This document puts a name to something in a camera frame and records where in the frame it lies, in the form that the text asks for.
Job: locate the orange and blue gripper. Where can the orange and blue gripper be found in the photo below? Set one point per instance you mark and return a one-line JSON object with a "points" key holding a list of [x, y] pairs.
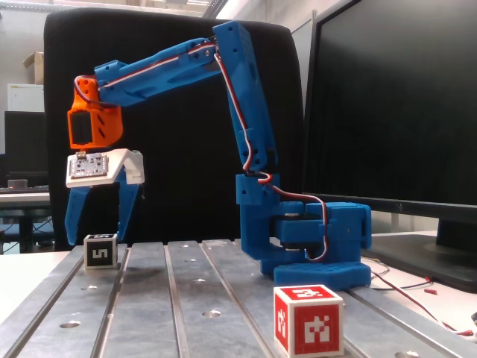
{"points": [[128, 165]]}

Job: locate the black marker cube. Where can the black marker cube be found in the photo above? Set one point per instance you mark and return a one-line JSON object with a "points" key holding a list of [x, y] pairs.
{"points": [[100, 253]]}

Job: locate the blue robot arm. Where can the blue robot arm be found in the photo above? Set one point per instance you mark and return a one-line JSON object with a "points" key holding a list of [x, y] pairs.
{"points": [[253, 112]]}

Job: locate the red marker cube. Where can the red marker cube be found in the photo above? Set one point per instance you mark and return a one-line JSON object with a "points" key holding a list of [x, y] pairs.
{"points": [[320, 328]]}

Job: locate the white background desk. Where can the white background desk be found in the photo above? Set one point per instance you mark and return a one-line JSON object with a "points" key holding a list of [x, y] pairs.
{"points": [[22, 199]]}

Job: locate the small grey box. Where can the small grey box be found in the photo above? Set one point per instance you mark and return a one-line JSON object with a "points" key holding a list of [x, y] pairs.
{"points": [[18, 183]]}

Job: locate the small black background monitor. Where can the small black background monitor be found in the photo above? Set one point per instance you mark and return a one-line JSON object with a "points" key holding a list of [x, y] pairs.
{"points": [[22, 141]]}

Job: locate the aluminium slotted plate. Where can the aluminium slotted plate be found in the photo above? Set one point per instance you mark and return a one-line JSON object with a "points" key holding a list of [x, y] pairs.
{"points": [[149, 317]]}

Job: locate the white cabinet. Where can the white cabinet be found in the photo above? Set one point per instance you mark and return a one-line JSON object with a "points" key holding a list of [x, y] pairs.
{"points": [[22, 97]]}

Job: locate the cardboard box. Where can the cardboard box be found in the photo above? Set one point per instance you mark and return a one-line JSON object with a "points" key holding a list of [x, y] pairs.
{"points": [[34, 69]]}

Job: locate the ceiling light fixture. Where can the ceiling light fixture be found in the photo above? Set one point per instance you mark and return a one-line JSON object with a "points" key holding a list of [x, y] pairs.
{"points": [[216, 7]]}

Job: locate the black Dell monitor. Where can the black Dell monitor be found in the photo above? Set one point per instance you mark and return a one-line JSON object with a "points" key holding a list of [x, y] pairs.
{"points": [[410, 112]]}

